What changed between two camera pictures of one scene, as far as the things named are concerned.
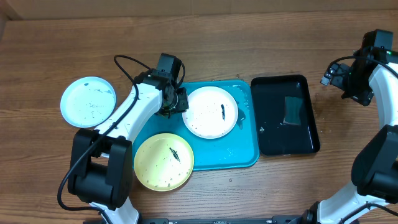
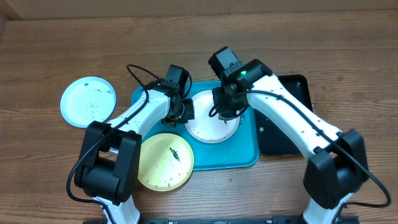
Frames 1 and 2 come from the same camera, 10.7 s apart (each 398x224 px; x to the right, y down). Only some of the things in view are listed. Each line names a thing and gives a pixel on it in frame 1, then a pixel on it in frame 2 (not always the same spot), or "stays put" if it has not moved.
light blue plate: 87,102 stays put
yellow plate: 163,162 stays put
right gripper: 364,96 to 222,106
